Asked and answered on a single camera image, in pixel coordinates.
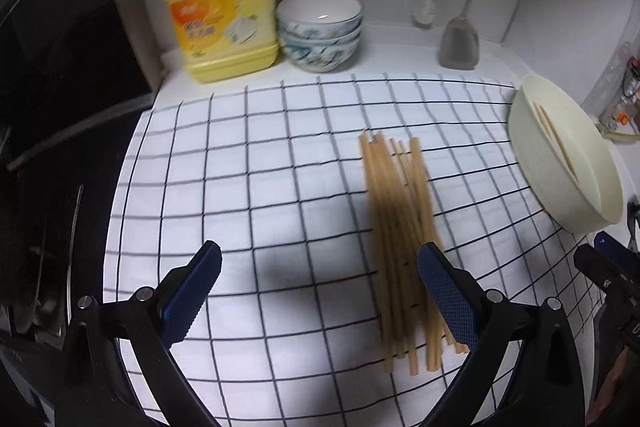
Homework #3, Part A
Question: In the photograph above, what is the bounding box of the metal hanging spatula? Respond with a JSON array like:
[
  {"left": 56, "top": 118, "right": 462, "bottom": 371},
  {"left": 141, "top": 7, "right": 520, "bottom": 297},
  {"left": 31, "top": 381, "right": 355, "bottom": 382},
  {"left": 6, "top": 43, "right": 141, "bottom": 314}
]
[{"left": 439, "top": 0, "right": 493, "bottom": 69}]

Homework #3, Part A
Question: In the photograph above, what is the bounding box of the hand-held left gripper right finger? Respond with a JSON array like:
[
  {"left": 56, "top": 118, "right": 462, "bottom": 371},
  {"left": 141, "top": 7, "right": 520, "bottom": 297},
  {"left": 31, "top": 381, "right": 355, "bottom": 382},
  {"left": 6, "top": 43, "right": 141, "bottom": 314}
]
[{"left": 416, "top": 241, "right": 586, "bottom": 427}]

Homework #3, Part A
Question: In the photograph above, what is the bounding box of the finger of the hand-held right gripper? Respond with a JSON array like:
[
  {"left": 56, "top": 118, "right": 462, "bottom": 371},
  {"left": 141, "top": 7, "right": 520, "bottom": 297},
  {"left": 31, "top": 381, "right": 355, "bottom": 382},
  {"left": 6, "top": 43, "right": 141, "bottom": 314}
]
[
  {"left": 594, "top": 231, "right": 640, "bottom": 265},
  {"left": 573, "top": 244, "right": 628, "bottom": 295}
]

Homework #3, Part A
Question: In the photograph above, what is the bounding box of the white blue patterned bowl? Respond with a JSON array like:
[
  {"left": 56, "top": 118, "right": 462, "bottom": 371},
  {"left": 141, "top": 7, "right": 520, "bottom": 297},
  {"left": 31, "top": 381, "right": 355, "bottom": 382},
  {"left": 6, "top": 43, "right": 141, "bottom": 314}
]
[
  {"left": 276, "top": 0, "right": 364, "bottom": 38},
  {"left": 279, "top": 27, "right": 362, "bottom": 52},
  {"left": 282, "top": 39, "right": 361, "bottom": 74}
]

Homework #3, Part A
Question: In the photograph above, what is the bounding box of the gas valve assembly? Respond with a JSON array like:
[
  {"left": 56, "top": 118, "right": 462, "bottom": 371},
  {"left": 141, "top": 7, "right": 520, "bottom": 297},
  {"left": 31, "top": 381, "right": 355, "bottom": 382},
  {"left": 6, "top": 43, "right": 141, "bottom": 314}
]
[{"left": 600, "top": 42, "right": 640, "bottom": 132}]

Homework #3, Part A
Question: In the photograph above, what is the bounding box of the yellow dish soap bottle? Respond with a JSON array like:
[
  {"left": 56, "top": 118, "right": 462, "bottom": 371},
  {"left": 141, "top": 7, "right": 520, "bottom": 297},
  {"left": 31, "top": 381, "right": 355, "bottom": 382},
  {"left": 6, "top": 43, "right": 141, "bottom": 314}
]
[{"left": 136, "top": 0, "right": 281, "bottom": 84}]

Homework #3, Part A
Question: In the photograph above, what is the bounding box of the white black checked cloth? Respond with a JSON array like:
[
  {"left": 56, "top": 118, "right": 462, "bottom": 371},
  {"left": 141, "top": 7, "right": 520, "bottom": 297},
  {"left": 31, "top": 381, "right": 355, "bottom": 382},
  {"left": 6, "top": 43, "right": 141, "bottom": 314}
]
[{"left": 102, "top": 74, "right": 608, "bottom": 427}]

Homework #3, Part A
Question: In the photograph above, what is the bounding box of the pile of wooden chopsticks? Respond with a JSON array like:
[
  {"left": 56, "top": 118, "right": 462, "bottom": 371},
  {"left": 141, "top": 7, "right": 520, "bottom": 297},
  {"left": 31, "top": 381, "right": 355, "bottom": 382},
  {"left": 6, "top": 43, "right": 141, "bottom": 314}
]
[{"left": 359, "top": 130, "right": 471, "bottom": 377}]

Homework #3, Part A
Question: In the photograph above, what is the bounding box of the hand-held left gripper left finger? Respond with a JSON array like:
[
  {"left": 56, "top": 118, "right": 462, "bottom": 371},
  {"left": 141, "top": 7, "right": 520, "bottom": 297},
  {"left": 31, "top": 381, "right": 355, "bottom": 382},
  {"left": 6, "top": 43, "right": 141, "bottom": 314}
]
[{"left": 55, "top": 241, "right": 223, "bottom": 427}]

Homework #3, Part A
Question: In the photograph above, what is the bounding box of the cream plastic basin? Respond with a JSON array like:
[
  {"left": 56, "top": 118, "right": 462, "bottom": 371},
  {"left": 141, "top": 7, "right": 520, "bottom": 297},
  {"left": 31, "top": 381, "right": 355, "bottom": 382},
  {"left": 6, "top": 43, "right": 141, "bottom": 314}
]
[{"left": 507, "top": 74, "right": 625, "bottom": 233}]

